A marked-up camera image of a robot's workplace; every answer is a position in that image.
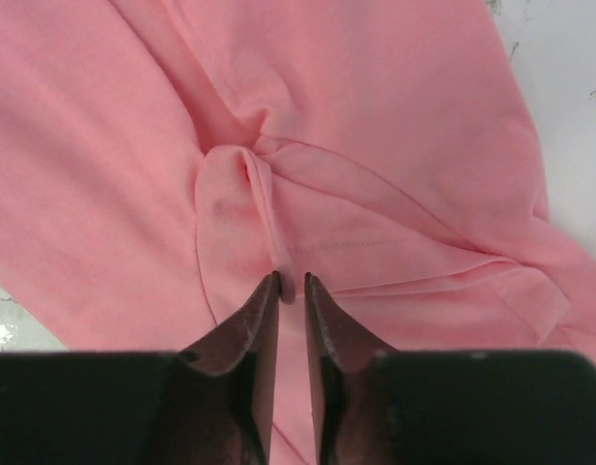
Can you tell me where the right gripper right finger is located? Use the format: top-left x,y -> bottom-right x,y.
304,274 -> 596,464

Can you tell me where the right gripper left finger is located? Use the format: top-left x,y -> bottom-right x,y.
0,273 -> 280,464

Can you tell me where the pink t shirt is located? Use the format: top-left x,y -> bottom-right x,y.
0,1 -> 596,464

